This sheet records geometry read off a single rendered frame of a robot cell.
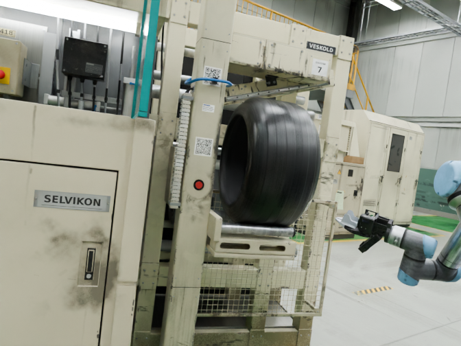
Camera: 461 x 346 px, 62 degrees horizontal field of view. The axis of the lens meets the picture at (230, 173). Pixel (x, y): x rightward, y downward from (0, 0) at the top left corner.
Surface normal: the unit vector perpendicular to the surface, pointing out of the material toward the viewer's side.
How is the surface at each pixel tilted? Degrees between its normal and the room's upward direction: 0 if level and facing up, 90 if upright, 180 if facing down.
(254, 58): 90
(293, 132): 61
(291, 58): 90
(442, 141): 90
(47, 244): 90
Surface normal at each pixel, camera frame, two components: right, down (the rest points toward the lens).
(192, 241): 0.28, 0.10
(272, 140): 0.04, -0.26
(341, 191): 0.58, 0.12
